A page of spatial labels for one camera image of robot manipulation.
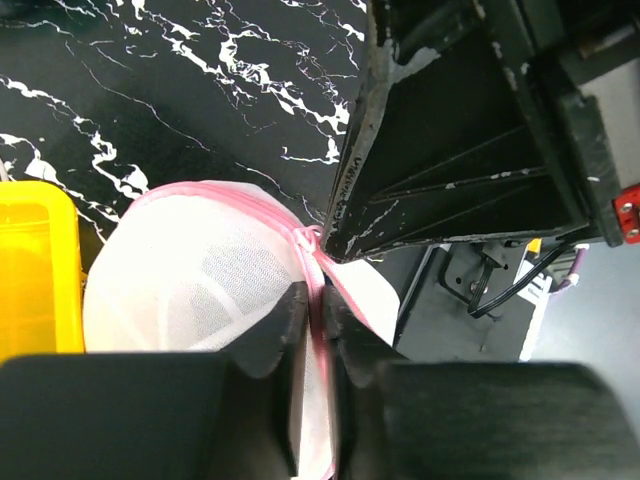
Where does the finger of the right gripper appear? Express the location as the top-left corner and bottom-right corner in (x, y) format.
(322, 1), (588, 262)

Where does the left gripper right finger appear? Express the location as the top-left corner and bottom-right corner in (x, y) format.
(323, 287), (639, 479)

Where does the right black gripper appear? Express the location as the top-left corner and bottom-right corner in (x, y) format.
(518, 1), (639, 247)

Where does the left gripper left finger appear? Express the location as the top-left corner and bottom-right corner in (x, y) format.
(1, 282), (308, 479)

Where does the white pink mesh laundry bag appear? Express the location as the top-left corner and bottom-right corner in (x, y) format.
(82, 179), (401, 480)

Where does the yellow plastic tray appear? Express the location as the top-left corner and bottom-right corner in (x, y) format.
(1, 181), (84, 361)

